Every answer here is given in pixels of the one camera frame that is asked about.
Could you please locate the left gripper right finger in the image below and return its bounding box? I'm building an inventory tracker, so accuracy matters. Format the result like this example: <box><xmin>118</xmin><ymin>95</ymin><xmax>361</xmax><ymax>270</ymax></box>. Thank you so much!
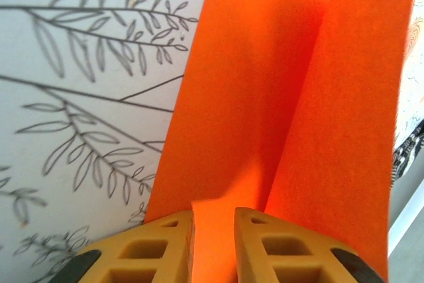
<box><xmin>234</xmin><ymin>206</ymin><xmax>385</xmax><ymax>283</ymax></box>

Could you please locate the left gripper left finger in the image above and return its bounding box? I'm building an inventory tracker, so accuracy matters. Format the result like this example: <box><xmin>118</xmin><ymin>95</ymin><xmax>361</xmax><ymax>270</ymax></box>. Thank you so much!
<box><xmin>42</xmin><ymin>210</ymin><xmax>195</xmax><ymax>283</ymax></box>

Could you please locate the orange paper sheet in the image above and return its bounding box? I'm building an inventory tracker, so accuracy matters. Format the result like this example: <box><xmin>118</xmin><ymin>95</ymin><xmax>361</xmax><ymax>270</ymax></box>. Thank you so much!
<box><xmin>144</xmin><ymin>0</ymin><xmax>418</xmax><ymax>283</ymax></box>

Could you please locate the floral print tablecloth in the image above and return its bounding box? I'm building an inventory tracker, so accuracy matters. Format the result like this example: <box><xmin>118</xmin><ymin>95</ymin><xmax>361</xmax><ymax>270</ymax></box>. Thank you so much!
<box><xmin>0</xmin><ymin>0</ymin><xmax>424</xmax><ymax>264</ymax></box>

